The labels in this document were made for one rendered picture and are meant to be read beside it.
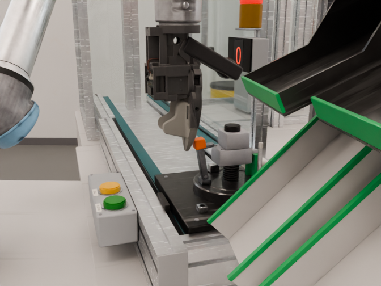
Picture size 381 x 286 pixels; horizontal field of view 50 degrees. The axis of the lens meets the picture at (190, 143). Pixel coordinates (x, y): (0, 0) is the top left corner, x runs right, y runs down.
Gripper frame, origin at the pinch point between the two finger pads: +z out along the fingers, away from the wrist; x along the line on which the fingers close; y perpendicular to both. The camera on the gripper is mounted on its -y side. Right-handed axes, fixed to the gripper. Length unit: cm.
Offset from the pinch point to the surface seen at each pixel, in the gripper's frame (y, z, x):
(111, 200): 14.1, 9.6, -1.1
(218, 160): -4.7, 3.3, 1.7
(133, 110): -7, 15, -103
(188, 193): 0.2, 9.8, -0.6
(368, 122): 1.5, -14.0, 44.3
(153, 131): -7, 15, -66
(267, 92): 1.6, -13.8, 30.3
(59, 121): 27, 81, -382
